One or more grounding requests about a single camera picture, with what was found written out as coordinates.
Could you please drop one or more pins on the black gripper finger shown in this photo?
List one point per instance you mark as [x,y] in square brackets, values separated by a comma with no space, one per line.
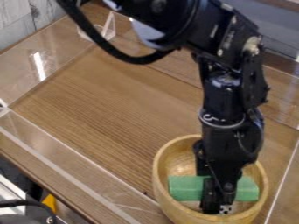
[200,164]
[216,196]

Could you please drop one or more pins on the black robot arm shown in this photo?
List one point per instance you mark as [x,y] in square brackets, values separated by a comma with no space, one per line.
[226,46]

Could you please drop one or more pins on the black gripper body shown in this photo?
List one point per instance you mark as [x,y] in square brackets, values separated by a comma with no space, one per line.
[231,144]

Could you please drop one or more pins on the clear acrylic front wall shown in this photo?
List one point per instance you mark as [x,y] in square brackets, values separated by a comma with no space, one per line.
[95,193]

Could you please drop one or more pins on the light wooden bowl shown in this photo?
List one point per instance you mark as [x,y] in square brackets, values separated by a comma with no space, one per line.
[174,161]

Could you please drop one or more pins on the green rectangular block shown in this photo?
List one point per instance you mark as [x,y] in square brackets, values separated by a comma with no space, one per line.
[186,188]

